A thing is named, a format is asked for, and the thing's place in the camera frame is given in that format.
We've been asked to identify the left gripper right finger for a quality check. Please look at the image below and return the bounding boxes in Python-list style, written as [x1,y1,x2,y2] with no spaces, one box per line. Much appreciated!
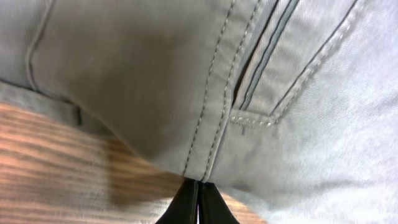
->
[198,183,239,224]

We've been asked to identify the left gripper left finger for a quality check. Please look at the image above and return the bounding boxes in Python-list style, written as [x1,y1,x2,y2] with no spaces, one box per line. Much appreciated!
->
[156,179,198,224]

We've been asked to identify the grey shorts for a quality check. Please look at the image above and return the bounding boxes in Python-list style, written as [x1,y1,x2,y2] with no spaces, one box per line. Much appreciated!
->
[1,0,397,223]

